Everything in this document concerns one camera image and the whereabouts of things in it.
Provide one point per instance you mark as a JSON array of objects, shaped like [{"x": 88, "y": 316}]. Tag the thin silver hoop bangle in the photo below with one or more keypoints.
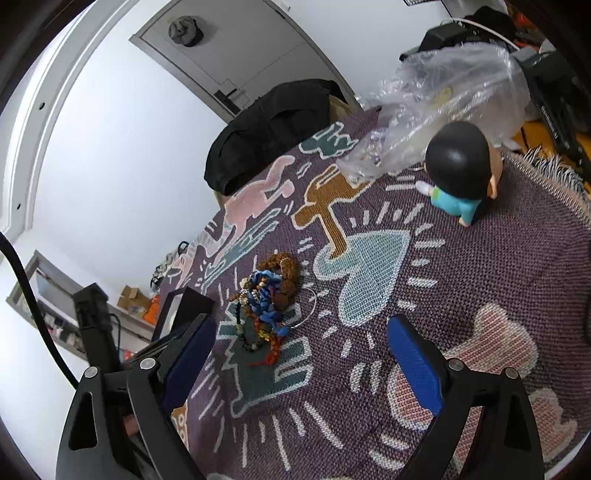
[{"x": 316, "y": 302}]

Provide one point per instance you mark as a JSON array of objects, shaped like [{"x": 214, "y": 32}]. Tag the grey cap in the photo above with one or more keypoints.
[{"x": 184, "y": 30}]

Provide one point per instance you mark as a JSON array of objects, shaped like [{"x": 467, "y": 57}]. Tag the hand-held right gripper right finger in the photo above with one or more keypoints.
[{"x": 415, "y": 367}]

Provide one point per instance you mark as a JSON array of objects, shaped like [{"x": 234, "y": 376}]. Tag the black equipment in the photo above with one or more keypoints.
[{"x": 551, "y": 97}]

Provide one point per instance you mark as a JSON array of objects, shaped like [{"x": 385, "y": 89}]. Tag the black case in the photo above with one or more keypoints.
[{"x": 443, "y": 36}]

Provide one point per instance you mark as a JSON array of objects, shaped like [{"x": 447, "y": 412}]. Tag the clear plastic bag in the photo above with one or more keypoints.
[{"x": 461, "y": 87}]

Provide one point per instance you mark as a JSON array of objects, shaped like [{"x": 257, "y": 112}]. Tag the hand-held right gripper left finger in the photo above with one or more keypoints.
[{"x": 194, "y": 353}]

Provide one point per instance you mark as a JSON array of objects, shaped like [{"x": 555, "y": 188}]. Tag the cardboard box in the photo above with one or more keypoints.
[{"x": 131, "y": 297}]

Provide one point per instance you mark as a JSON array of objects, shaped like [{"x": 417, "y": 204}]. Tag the grey door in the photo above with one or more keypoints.
[{"x": 240, "y": 50}]

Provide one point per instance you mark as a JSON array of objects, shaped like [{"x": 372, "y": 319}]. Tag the purple printed blanket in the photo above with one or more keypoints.
[{"x": 415, "y": 286}]

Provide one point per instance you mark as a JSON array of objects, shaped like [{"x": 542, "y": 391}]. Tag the black jacket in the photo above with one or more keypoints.
[{"x": 268, "y": 134}]

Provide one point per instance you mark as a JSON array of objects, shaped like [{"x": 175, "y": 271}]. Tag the orange box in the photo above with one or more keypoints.
[{"x": 153, "y": 310}]

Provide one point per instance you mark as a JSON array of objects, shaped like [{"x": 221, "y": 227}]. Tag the black-haired toy figurine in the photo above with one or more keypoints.
[{"x": 457, "y": 157}]

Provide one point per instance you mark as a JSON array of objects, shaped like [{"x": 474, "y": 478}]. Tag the black jewelry box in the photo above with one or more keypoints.
[{"x": 196, "y": 300}]

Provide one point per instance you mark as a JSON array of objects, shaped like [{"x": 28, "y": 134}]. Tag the black shoe rack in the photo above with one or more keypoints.
[{"x": 166, "y": 272}]

